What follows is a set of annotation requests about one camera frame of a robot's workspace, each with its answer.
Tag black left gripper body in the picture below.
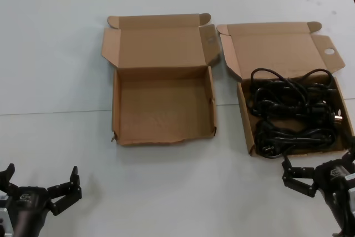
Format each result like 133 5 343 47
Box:
7 185 54 217

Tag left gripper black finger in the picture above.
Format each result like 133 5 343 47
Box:
47 166 83 217
0 163 17 195

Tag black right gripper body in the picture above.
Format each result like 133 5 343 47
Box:
315 158 355 203

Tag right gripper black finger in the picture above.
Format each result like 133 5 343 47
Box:
281 152 318 198
341 148 355 165

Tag plain brown cardboard box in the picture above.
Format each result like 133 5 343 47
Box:
100 12 222 148

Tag cardboard box with round hole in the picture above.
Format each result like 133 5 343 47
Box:
216 21 355 158

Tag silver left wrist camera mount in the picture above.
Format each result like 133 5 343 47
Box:
0 194 14 237

